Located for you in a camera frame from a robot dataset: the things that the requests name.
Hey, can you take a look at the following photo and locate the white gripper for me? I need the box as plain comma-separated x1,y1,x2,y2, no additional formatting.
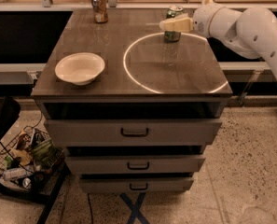
159,0,225,38

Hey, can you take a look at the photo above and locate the green soda can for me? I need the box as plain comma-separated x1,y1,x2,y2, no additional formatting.
164,5,184,43

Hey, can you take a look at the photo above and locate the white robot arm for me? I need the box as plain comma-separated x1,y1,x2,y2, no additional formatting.
159,0,277,79

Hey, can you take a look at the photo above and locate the brown soda can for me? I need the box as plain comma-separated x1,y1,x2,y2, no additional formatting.
91,0,108,23

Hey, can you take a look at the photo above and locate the white paper bowl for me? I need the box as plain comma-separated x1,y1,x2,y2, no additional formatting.
55,52,105,86

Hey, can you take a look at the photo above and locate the grey drawer cabinet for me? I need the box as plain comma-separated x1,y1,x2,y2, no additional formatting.
33,9,232,180

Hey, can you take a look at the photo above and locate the middle grey drawer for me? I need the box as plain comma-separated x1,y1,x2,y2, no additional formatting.
65,155,205,175

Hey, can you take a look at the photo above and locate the grey drawer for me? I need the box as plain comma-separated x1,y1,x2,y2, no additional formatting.
65,155,205,175
45,119,222,147
78,177,194,193

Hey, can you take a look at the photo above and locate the top grey drawer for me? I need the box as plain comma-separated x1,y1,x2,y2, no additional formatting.
45,119,222,147

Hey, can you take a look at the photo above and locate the bottom grey drawer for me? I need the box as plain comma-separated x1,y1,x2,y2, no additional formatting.
78,177,194,193

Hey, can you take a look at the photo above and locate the green snack bag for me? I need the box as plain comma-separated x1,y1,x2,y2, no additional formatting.
32,139,62,169

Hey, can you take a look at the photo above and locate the blue tape cross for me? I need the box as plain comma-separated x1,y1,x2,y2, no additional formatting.
120,192,150,224

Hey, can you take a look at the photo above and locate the brown snack bag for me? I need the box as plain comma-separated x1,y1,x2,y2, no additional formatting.
16,131,31,150

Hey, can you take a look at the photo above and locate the plastic water bottle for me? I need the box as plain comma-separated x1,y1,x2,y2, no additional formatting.
2,168,35,181

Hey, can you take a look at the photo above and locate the black floor cable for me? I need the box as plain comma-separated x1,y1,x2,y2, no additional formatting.
87,192,95,224

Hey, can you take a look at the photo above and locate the black wire basket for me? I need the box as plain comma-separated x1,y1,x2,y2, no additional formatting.
0,126,64,191

